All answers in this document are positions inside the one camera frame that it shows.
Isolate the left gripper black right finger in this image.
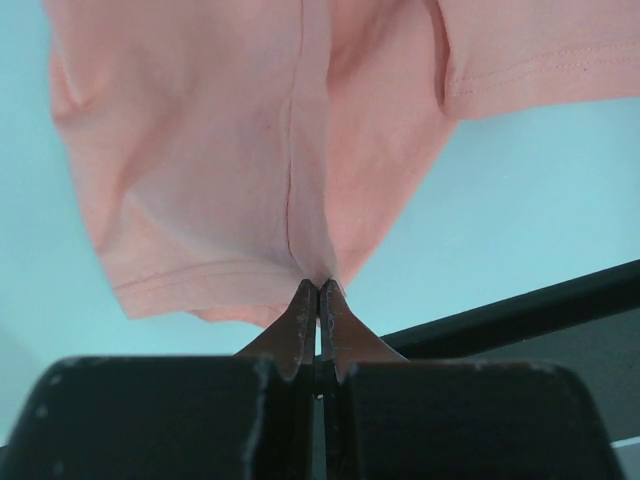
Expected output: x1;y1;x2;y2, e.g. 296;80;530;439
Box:
319;281;624;479

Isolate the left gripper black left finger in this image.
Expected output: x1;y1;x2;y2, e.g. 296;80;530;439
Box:
1;281;318;479

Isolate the salmon pink t shirt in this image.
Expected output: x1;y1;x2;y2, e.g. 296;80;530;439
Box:
43;1;639;326

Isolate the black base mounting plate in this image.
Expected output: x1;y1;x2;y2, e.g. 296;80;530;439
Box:
382;259;640;369

